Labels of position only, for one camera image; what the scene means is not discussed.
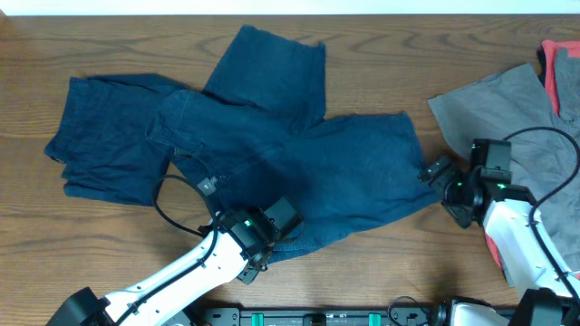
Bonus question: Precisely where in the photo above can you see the navy blue shorts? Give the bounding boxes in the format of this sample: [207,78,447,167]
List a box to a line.
[146,25,436,262]

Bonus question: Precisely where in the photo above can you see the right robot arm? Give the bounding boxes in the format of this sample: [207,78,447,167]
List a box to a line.
[418,157,579,325]

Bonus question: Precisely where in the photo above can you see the grey shorts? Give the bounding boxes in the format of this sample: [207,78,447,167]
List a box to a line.
[428,49,579,295]

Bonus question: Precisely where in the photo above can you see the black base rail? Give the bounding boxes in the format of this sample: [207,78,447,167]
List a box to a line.
[194,294,517,326]

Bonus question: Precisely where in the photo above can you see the red black garment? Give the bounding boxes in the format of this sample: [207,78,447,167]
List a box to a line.
[483,39,580,282]

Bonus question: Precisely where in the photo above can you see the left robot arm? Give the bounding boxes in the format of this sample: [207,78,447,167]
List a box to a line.
[47,208,282,326]

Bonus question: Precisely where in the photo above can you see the folded navy shorts left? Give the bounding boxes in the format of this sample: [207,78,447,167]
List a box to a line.
[44,74,187,206]

